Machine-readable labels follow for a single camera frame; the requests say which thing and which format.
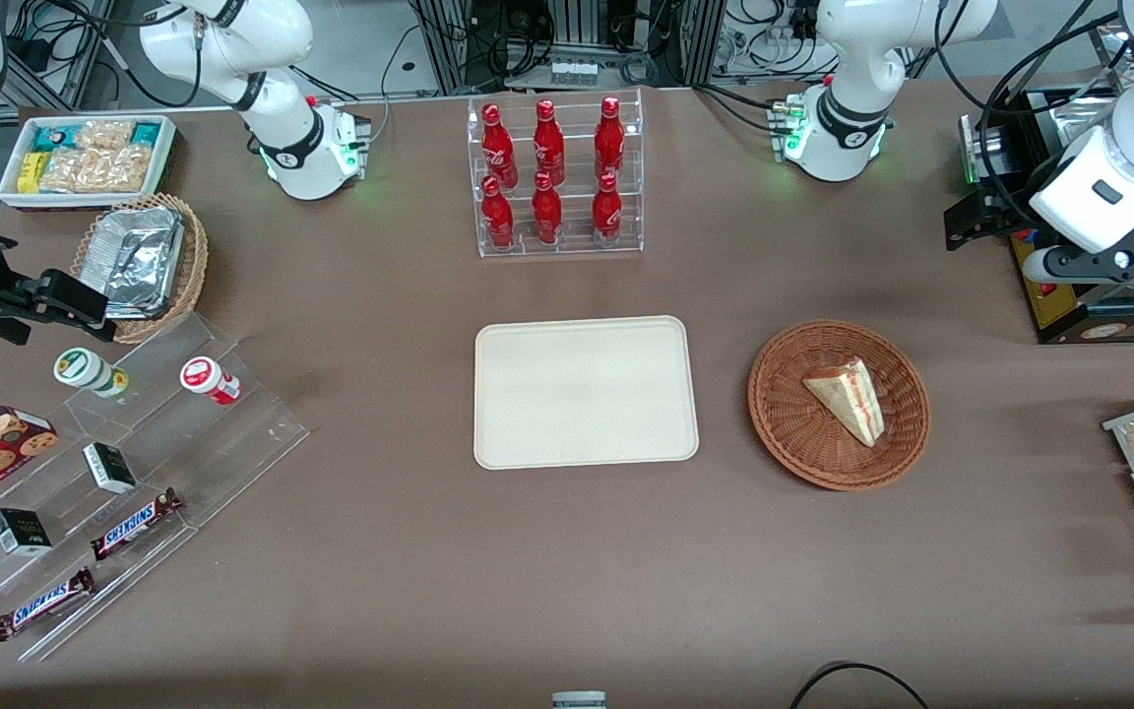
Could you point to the brown wicker basket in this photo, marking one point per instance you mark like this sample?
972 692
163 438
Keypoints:
793 414

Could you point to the triangular sandwich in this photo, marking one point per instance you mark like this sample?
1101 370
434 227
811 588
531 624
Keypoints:
848 399

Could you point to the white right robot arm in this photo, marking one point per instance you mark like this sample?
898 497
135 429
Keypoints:
272 108

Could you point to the red lid cup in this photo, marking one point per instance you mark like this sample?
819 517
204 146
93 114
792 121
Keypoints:
203 376

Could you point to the green lid cup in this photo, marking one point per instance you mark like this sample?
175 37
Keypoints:
83 367

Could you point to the metal shelf frame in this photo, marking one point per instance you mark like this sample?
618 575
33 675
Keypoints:
85 49

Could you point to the beige plastic tray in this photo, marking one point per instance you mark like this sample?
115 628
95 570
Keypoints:
587 394

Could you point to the clear acrylic bottle rack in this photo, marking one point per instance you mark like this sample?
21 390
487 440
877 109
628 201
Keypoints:
575 148

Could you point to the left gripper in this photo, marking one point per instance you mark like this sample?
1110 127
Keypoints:
1003 208

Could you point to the black yellow food display case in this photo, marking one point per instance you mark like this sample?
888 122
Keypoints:
1059 310

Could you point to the aluminium frame post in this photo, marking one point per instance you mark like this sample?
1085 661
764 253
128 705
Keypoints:
449 49
703 39

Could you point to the clear rice cracker bag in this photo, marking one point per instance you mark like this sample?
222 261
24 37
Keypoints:
99 169
104 133

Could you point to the white power strip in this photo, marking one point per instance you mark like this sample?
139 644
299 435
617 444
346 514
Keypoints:
572 72

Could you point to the Snickers bar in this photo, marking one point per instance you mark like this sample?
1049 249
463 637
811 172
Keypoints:
43 603
134 524

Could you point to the yellow snack packet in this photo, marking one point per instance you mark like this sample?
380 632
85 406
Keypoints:
31 172

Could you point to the teal snack packet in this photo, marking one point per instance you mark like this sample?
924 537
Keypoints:
146 132
53 138

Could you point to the silver foil packets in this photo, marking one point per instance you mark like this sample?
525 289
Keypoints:
139 261

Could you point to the grey box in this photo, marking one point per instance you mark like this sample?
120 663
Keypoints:
579 701

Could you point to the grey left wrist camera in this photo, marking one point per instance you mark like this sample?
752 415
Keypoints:
1118 263

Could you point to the small black box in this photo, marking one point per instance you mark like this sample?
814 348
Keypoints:
109 468
21 532

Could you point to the silver device with green light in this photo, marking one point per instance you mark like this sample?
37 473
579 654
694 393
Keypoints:
997 143

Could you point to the clear acrylic step display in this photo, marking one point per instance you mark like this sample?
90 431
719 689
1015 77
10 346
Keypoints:
232 443

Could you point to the red cola bottle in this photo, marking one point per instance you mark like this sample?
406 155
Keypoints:
496 143
548 138
606 207
546 209
609 133
497 212

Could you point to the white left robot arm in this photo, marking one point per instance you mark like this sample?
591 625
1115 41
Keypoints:
852 59

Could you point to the light wicker basket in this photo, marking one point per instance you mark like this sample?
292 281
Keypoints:
190 276

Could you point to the stainless steel pan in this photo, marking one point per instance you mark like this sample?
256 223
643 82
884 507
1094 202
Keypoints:
1059 123

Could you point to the white rectangular snack bin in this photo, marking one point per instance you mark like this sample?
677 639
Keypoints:
85 201

